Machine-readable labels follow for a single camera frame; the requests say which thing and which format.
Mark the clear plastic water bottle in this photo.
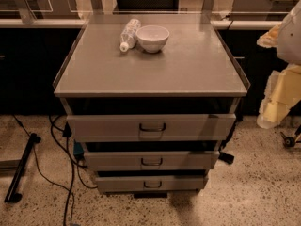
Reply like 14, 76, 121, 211
119, 19, 141, 53

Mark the grey drawer cabinet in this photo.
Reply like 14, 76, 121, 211
52, 13, 251, 200

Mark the black caster wheel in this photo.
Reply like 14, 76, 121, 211
218, 152, 234, 165

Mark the grey bottom drawer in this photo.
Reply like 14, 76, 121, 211
95, 175, 208, 193

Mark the grey middle drawer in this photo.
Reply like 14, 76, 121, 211
84, 151, 219, 171

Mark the black floor cable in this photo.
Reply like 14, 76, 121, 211
11, 114, 98, 226

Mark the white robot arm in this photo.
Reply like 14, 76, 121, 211
257, 1, 301, 129

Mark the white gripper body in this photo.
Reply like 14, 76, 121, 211
267, 64, 301, 110

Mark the white ceramic bowl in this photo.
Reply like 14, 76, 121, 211
136, 25, 169, 53

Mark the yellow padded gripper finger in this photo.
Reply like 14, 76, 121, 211
257, 96, 293, 129
257, 24, 280, 48

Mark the grey top drawer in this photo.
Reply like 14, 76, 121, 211
67, 114, 236, 142

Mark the grey drawer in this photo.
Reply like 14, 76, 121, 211
67, 114, 236, 142
95, 175, 208, 193
84, 151, 219, 171

